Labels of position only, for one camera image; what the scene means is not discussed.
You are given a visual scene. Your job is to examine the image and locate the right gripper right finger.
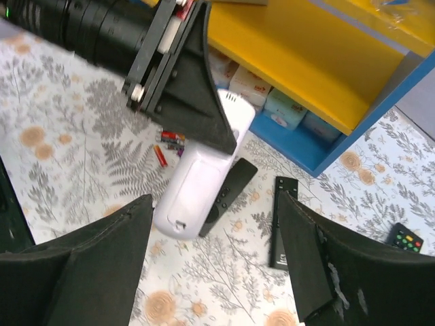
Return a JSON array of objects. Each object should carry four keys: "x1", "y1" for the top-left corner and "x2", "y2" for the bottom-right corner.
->
[{"x1": 279, "y1": 193, "x2": 434, "y2": 325}]

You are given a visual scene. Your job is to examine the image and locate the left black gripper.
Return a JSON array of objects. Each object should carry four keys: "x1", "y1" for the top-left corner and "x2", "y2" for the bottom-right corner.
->
[{"x1": 122, "y1": 1, "x2": 237, "y2": 155}]

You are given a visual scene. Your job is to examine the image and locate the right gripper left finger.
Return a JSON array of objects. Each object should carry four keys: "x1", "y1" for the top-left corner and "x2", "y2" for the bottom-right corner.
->
[{"x1": 1, "y1": 194, "x2": 153, "y2": 325}]

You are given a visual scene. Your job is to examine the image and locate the large black remote control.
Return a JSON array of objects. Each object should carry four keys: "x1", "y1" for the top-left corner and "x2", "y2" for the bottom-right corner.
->
[{"x1": 385, "y1": 223, "x2": 423, "y2": 253}]

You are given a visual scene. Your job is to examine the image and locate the pile of small batteries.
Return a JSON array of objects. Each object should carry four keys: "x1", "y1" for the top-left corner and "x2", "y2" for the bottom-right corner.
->
[{"x1": 156, "y1": 130, "x2": 186, "y2": 158}]

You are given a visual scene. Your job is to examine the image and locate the slim black remote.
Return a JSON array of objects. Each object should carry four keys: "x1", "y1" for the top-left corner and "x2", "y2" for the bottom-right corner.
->
[{"x1": 269, "y1": 176, "x2": 298, "y2": 272}]

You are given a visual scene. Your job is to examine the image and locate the short black remote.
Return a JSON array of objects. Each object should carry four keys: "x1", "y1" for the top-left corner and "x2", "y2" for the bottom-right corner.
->
[{"x1": 198, "y1": 158, "x2": 258, "y2": 238}]

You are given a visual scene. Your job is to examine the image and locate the red battery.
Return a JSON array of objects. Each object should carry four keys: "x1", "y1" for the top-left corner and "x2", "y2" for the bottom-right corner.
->
[{"x1": 153, "y1": 145, "x2": 168, "y2": 168}]

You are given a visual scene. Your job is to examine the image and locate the white soap boxes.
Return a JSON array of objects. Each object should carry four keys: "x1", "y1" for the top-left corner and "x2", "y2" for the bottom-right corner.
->
[{"x1": 209, "y1": 47, "x2": 341, "y2": 143}]

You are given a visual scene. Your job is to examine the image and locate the blue pink yellow shelf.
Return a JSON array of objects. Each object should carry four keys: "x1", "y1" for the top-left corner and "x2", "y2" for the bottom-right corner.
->
[{"x1": 208, "y1": 1, "x2": 434, "y2": 176}]

